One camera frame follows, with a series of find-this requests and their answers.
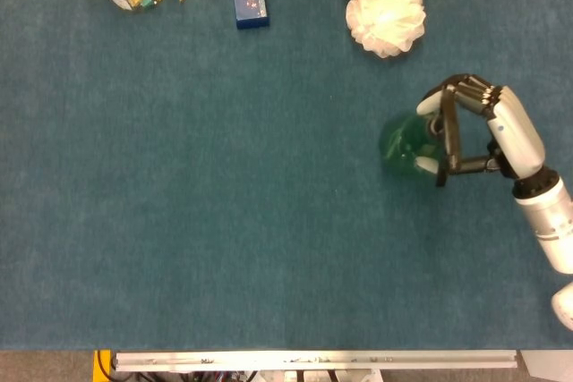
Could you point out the white mesh bath pouf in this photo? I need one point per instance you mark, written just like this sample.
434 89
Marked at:
385 19

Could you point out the aluminium profile rail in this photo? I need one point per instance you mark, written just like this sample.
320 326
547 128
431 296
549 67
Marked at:
313 360

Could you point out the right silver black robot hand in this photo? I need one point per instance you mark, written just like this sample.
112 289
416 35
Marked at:
515 136

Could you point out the green spray bottle black trigger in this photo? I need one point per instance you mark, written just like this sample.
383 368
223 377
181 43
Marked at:
403 149

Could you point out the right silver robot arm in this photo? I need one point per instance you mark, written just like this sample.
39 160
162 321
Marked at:
548 216

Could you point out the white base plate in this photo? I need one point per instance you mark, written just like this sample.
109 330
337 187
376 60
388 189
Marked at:
550 362

